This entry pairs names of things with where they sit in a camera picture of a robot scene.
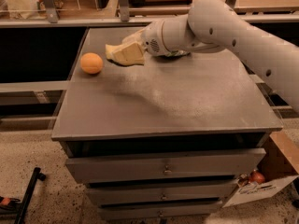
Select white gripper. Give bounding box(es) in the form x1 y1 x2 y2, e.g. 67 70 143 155
111 20 169 66

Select yellow sponge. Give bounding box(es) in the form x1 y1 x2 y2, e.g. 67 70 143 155
106 44 124 63

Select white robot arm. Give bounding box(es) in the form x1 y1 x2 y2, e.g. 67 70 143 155
106 0 299 111

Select green crumpled chip bag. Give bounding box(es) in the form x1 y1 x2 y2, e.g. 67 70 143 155
162 50 190 58

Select orange fruit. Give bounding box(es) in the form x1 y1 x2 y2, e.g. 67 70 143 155
80 52 104 75

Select grey drawer cabinet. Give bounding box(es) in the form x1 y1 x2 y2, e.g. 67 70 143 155
50 24 284 221

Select top drawer knob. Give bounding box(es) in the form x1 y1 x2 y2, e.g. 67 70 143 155
163 166 172 175

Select red onion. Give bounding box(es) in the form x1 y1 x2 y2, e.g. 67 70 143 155
249 170 265 184

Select cardboard box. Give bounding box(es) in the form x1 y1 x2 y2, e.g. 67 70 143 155
224 131 299 207

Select black metal stand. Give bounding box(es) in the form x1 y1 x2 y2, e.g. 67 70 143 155
0 167 46 224

